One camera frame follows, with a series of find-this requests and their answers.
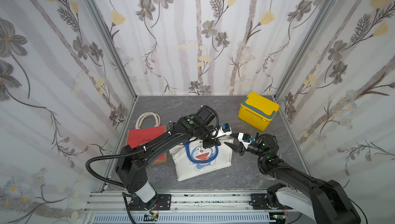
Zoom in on white Doraemon canvas bag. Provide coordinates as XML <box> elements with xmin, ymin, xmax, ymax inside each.
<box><xmin>169</xmin><ymin>139</ymin><xmax>232</xmax><ymax>181</ymax></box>

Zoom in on red jute Christmas bag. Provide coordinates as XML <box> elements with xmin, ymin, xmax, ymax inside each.
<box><xmin>125</xmin><ymin>112</ymin><xmax>167</xmax><ymax>148</ymax></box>

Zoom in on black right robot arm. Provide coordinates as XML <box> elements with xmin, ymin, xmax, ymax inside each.
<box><xmin>227</xmin><ymin>132</ymin><xmax>361</xmax><ymax>224</ymax></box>

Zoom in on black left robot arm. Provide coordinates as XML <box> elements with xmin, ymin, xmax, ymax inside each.
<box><xmin>85</xmin><ymin>105</ymin><xmax>230</xmax><ymax>210</ymax></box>

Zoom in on yellow cooler box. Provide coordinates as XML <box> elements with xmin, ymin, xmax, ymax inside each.
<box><xmin>238</xmin><ymin>92</ymin><xmax>279</xmax><ymax>131</ymax></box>

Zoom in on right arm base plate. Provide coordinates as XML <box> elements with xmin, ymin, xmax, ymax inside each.
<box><xmin>249</xmin><ymin>193</ymin><xmax>292</xmax><ymax>210</ymax></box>

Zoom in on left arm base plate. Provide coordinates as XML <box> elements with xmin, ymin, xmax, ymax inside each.
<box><xmin>154</xmin><ymin>194</ymin><xmax>172</xmax><ymax>211</ymax></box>

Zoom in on aluminium mounting rail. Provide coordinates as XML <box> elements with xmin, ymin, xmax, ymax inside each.
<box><xmin>80</xmin><ymin>189</ymin><xmax>316</xmax><ymax>224</ymax></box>

